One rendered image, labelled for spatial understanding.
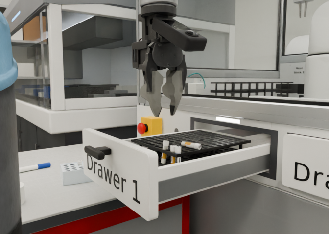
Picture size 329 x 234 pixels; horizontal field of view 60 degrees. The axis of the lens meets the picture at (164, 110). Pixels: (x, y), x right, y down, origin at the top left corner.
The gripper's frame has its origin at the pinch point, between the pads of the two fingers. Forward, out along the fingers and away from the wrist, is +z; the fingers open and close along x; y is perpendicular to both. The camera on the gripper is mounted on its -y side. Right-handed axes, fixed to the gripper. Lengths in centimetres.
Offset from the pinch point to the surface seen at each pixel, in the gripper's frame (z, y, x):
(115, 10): -39, 84, -32
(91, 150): 6.6, 3.8, 14.6
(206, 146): 8.5, -2.1, -9.1
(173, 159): 9.5, -2.8, 0.7
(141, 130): 11.6, 35.6, -15.4
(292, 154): 9.8, -15.0, -20.7
